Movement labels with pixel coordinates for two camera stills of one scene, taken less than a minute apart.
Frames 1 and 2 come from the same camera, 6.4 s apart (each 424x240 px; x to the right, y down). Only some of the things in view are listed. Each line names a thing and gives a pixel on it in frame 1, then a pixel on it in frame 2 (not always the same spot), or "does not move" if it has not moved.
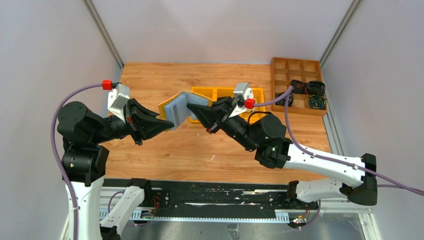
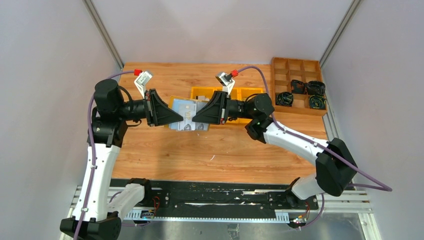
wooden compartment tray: [284, 70] does not move
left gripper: [134, 120] -> [149, 108]
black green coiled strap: [317, 101] does not move
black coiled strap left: [282, 102] does not move
